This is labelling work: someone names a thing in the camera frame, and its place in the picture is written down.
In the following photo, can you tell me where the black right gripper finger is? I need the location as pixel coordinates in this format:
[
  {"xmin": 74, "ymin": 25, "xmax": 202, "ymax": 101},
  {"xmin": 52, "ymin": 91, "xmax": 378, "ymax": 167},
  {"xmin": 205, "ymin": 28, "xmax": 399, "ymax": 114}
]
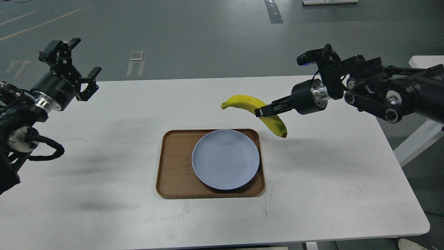
[
  {"xmin": 254, "ymin": 106, "xmax": 294, "ymax": 117},
  {"xmin": 266, "ymin": 95, "xmax": 293, "ymax": 108}
]

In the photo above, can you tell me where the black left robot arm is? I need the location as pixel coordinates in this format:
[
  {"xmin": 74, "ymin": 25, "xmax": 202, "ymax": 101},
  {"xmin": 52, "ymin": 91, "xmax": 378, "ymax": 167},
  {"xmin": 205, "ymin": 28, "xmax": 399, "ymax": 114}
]
[{"xmin": 0, "ymin": 38, "xmax": 101, "ymax": 193}]

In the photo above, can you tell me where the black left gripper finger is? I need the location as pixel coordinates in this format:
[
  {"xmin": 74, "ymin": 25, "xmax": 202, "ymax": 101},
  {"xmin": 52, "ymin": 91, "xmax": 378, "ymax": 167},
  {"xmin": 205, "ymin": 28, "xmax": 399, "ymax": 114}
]
[
  {"xmin": 38, "ymin": 37, "xmax": 81, "ymax": 75},
  {"xmin": 76, "ymin": 67, "xmax": 102, "ymax": 101}
]

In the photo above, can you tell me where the yellow banana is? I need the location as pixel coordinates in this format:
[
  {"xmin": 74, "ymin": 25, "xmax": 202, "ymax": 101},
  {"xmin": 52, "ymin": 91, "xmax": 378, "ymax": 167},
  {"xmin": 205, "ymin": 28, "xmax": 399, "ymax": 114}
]
[{"xmin": 220, "ymin": 95, "xmax": 288, "ymax": 138}]

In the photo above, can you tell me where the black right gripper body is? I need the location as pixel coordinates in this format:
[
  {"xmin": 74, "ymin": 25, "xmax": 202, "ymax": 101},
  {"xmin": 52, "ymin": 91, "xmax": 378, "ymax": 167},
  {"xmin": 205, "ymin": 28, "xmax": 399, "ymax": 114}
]
[{"xmin": 291, "ymin": 79, "xmax": 328, "ymax": 115}]

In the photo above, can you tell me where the brown wooden tray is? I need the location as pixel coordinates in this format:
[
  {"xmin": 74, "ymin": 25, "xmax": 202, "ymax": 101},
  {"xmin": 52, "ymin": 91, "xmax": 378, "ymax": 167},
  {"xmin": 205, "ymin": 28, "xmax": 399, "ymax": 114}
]
[{"xmin": 156, "ymin": 129, "xmax": 265, "ymax": 199}]

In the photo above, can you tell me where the white shoe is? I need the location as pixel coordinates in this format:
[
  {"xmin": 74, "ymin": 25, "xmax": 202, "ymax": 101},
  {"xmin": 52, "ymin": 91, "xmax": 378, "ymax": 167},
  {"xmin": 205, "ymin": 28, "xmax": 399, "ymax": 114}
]
[{"xmin": 398, "ymin": 238, "xmax": 427, "ymax": 250}]

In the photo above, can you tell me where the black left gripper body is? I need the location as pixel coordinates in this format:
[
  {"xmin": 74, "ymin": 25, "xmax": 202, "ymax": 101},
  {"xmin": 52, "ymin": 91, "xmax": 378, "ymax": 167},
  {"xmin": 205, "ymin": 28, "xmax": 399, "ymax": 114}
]
[{"xmin": 31, "ymin": 72, "xmax": 80, "ymax": 112}]

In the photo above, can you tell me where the light blue round plate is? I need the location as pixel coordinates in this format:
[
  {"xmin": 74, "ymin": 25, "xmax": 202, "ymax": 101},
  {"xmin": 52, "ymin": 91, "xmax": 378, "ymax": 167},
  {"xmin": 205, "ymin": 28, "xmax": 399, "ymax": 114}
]
[{"xmin": 191, "ymin": 129, "xmax": 260, "ymax": 190}]

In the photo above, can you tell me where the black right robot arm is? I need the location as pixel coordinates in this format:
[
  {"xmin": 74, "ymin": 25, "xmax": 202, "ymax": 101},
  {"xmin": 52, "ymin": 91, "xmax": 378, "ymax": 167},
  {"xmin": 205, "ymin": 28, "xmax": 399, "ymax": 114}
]
[{"xmin": 253, "ymin": 44, "xmax": 444, "ymax": 124}]

